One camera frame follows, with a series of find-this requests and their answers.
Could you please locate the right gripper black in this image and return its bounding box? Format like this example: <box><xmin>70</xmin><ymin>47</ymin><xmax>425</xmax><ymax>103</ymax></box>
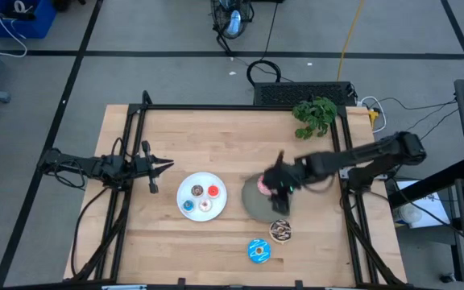
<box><xmin>263</xmin><ymin>151</ymin><xmax>309</xmax><ymax>215</ymax></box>

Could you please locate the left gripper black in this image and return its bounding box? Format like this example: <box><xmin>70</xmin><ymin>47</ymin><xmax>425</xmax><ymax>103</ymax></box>
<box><xmin>130</xmin><ymin>139</ymin><xmax>175</xmax><ymax>195</ymax></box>

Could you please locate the large pink glazed donut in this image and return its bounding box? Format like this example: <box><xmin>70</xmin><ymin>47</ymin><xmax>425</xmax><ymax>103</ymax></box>
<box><xmin>256</xmin><ymin>173</ymin><xmax>275</xmax><ymax>197</ymax></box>

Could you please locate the large chocolate pink-drizzled donut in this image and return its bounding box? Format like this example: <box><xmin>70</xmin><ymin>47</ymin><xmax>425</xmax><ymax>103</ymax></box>
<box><xmin>268</xmin><ymin>218</ymin><xmax>293</xmax><ymax>245</ymax></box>

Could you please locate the large blue white-drizzled donut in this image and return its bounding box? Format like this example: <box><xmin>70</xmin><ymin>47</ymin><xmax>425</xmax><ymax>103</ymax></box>
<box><xmin>246</xmin><ymin>238</ymin><xmax>273</xmax><ymax>265</ymax></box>

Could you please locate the grey-green round plate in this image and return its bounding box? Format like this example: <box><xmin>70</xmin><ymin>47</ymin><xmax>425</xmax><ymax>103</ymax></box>
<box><xmin>240</xmin><ymin>172</ymin><xmax>294</xmax><ymax>224</ymax></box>

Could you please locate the white round plate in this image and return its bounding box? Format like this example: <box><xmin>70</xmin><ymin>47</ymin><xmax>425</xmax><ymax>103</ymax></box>
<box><xmin>176</xmin><ymin>171</ymin><xmax>229</xmax><ymax>223</ymax></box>

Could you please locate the potted green plant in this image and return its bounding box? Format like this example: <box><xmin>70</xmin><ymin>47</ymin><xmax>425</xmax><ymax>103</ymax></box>
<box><xmin>292</xmin><ymin>96</ymin><xmax>339</xmax><ymax>141</ymax></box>

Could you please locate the black mesh computer case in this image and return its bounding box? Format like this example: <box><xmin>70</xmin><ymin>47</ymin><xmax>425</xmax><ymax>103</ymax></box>
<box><xmin>252</xmin><ymin>81</ymin><xmax>358</xmax><ymax>107</ymax></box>

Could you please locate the white cup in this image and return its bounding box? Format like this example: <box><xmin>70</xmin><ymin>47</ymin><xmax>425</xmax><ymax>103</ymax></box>
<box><xmin>400</xmin><ymin>202</ymin><xmax>423</xmax><ymax>225</ymax></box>

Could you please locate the black floor fan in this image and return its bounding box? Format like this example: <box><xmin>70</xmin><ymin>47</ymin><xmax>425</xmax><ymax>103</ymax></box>
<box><xmin>209</xmin><ymin>0</ymin><xmax>255</xmax><ymax>41</ymax></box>

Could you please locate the white paper sheet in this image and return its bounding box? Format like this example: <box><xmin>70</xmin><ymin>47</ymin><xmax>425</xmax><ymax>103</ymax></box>
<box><xmin>392</xmin><ymin>179</ymin><xmax>458</xmax><ymax>230</ymax></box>

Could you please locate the blue plastic bin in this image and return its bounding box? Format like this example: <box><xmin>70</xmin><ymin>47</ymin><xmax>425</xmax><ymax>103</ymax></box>
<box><xmin>0</xmin><ymin>0</ymin><xmax>58</xmax><ymax>40</ymax></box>

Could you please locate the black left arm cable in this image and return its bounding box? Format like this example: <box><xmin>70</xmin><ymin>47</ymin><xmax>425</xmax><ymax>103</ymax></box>
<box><xmin>69</xmin><ymin>187</ymin><xmax>114</xmax><ymax>280</ymax></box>

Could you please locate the black coiled cable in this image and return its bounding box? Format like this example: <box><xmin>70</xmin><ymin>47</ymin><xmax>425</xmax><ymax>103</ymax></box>
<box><xmin>246</xmin><ymin>59</ymin><xmax>283</xmax><ymax>87</ymax></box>

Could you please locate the silver aluminium bracket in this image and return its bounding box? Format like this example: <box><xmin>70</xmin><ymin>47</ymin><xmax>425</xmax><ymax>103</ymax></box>
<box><xmin>101</xmin><ymin>284</ymin><xmax>148</xmax><ymax>290</ymax></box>

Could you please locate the white looped cable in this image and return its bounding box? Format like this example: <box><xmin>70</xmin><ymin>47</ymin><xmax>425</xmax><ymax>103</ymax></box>
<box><xmin>358</xmin><ymin>95</ymin><xmax>389</xmax><ymax>135</ymax></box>

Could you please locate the black desk frame bar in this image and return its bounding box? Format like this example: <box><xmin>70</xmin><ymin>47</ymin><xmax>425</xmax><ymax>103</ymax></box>
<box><xmin>387</xmin><ymin>158</ymin><xmax>464</xmax><ymax>209</ymax></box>

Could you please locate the long yellow hanging cable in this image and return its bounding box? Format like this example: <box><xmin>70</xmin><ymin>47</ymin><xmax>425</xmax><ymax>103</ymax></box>
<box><xmin>335</xmin><ymin>0</ymin><xmax>367</xmax><ymax>82</ymax></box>

